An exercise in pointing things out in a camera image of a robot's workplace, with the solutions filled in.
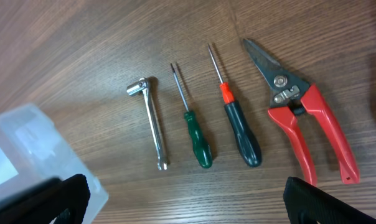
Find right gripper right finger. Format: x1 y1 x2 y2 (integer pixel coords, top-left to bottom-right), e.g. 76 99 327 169
283 177 376 224

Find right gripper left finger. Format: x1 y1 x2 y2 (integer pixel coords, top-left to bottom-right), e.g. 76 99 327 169
0 174 90 224

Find clear plastic container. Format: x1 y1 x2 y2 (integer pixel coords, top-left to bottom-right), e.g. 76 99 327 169
0 104 109 223

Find black red handled screwdriver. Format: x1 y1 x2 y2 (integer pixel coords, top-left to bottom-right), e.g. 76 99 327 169
207 44 262 167

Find red handled cutters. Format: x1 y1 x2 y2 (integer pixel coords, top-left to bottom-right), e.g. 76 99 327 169
243 39 360 186

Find green handled screwdriver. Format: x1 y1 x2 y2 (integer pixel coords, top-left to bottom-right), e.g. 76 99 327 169
170 64 212 169

